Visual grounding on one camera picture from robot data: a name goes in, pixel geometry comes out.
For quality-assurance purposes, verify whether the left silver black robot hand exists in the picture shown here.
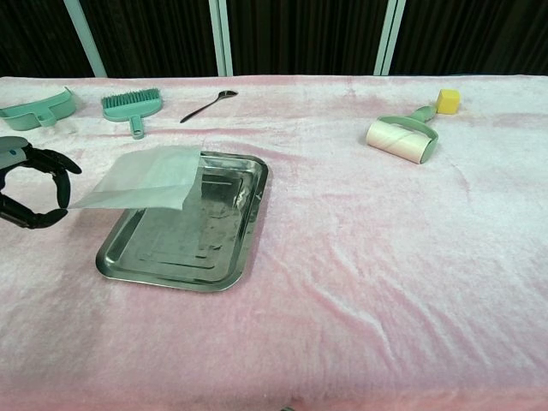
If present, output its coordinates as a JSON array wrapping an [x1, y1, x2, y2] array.
[[0, 135, 83, 231]]

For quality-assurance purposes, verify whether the translucent paper sheet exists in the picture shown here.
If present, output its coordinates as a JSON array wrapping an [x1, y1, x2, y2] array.
[[68, 145, 203, 211]]

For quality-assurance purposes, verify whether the green plastic hand brush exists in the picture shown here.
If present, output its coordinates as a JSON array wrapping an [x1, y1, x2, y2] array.
[[100, 87, 164, 140]]

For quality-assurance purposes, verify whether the stainless steel tray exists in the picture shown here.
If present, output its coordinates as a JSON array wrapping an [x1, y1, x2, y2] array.
[[94, 149, 270, 293]]

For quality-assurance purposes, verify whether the green plastic dustpan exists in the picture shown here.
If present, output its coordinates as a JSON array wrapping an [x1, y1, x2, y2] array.
[[0, 86, 77, 132]]

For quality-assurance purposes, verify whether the black metal spoon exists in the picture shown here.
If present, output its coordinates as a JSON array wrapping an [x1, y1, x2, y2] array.
[[179, 89, 240, 124]]

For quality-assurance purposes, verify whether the black pleated curtain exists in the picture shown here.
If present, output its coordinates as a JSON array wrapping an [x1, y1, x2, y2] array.
[[0, 0, 548, 79]]

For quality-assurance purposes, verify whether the pink plush table cloth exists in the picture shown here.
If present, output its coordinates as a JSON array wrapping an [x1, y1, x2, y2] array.
[[0, 74, 548, 411]]

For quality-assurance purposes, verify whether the yellow foam cube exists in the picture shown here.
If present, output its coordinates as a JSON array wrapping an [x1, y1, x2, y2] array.
[[435, 88, 462, 116]]

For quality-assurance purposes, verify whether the white metal frame post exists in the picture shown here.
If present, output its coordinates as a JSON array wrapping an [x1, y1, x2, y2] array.
[[63, 0, 107, 78], [208, 0, 235, 77], [373, 0, 407, 76]]

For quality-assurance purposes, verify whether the green handled lint roller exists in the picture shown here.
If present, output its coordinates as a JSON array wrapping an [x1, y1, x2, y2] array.
[[365, 104, 440, 165]]

